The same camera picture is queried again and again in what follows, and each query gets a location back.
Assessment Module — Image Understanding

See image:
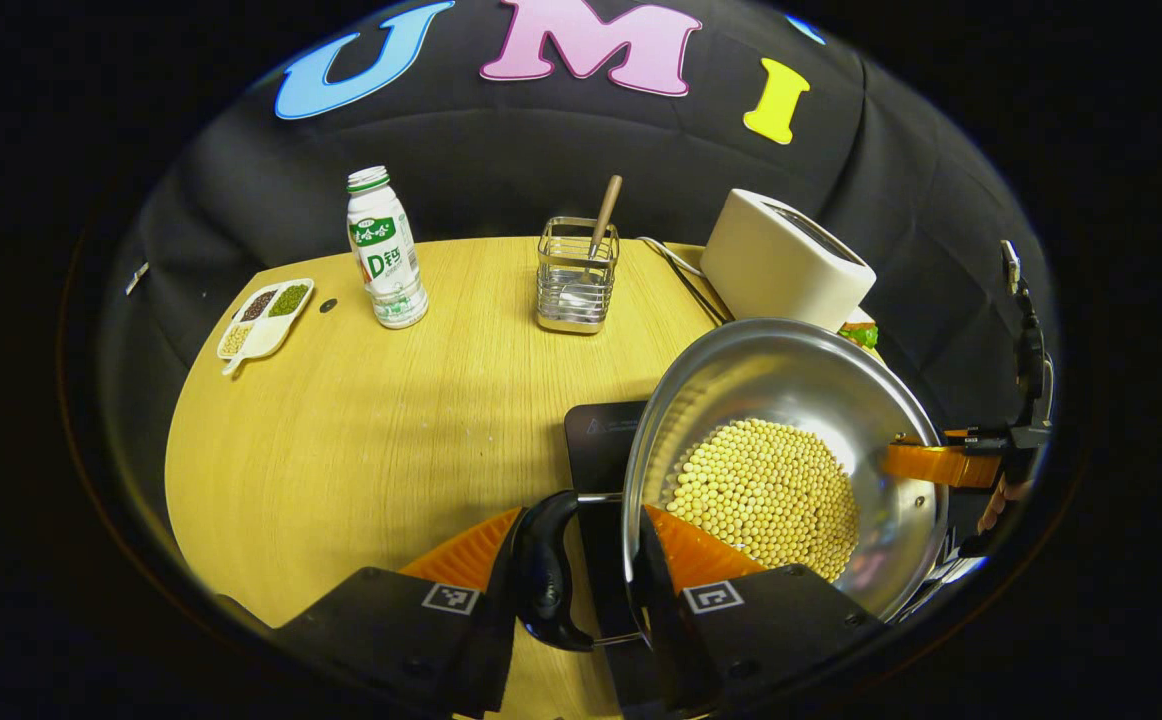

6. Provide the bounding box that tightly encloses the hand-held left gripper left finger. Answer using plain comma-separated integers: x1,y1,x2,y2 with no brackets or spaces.
271,505,527,716

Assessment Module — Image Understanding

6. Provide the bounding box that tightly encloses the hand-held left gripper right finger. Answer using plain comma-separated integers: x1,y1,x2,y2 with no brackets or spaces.
631,505,887,716

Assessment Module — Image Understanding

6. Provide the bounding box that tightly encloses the black induction cooktop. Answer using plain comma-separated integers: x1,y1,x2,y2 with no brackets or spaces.
564,401,654,641

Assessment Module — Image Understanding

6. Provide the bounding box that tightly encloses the stainless steel pot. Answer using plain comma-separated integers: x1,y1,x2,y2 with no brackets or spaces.
511,318,950,653

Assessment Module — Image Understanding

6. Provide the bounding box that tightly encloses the wooden-handled spoon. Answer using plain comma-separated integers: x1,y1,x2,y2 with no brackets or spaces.
561,175,624,313

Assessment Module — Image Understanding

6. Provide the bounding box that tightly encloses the toy sandwich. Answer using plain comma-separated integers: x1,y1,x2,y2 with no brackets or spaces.
838,310,884,351

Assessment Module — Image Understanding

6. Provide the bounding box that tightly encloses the white green-label drink bottle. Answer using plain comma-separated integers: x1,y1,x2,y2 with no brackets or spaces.
346,166,430,330

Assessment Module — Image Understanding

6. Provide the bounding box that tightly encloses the white toaster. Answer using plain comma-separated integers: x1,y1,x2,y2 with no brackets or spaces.
699,189,878,333

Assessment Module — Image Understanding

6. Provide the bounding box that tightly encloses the metal wire utensil holder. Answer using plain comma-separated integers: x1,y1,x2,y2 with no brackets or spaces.
537,217,620,335

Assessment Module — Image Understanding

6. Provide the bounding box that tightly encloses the pile of soybeans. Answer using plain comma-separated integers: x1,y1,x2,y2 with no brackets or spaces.
663,418,860,583

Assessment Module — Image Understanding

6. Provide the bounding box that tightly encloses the black power cable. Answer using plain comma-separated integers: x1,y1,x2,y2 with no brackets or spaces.
638,236,732,327

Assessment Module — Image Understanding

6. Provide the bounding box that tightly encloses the white divided grain plate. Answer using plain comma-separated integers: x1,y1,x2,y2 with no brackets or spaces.
217,278,316,377

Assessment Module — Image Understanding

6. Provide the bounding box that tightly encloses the black backdrop cloth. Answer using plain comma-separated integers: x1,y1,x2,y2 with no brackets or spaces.
91,0,1057,451

